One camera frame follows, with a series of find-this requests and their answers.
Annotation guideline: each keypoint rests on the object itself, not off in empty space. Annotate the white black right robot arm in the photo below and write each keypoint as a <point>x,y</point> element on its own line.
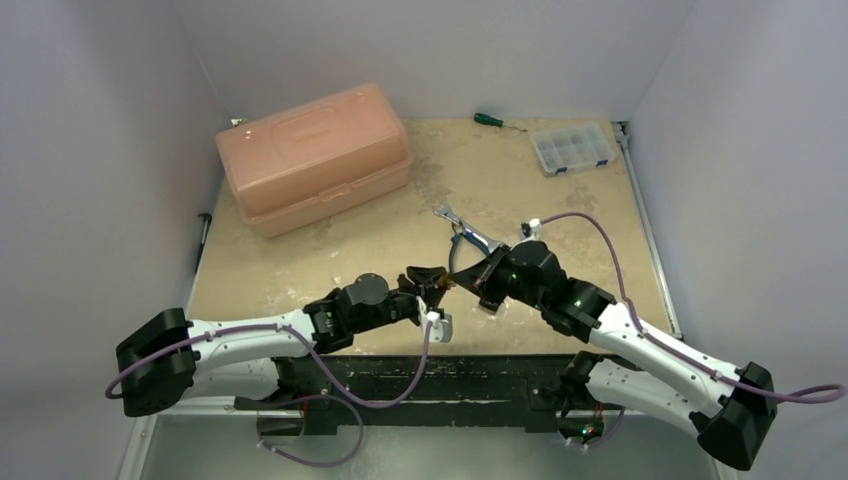
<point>726,408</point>

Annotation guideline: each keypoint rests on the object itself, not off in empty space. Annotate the green handled screwdriver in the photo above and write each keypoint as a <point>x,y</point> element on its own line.
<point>488,120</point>

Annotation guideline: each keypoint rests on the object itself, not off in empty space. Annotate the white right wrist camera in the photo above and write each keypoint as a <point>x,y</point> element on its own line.
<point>530,230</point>

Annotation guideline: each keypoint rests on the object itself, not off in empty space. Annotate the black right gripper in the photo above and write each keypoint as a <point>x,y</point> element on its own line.
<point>491,272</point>

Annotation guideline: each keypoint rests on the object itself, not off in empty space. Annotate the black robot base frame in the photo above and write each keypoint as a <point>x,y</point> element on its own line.
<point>536,393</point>

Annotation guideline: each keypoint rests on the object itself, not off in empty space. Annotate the silver open-end wrench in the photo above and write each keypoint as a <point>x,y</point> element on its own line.
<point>485,243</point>

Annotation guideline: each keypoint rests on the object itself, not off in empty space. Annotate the pink translucent plastic toolbox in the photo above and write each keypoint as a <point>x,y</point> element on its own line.
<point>298,166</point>

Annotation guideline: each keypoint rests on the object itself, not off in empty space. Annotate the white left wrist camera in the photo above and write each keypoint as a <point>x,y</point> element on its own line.
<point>436,325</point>

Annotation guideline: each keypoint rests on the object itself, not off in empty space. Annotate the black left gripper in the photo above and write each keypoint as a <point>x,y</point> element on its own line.
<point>426,279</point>

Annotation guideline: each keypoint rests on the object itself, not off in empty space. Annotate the clear plastic organizer box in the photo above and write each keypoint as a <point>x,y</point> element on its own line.
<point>571,149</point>

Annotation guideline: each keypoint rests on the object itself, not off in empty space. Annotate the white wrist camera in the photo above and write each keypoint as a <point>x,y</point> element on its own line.
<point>436,325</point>
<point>530,230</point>

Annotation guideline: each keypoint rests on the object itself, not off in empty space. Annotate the brass padlock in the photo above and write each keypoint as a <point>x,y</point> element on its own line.
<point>444,282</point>

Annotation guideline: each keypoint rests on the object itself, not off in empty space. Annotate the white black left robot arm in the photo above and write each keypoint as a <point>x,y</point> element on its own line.
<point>171,358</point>

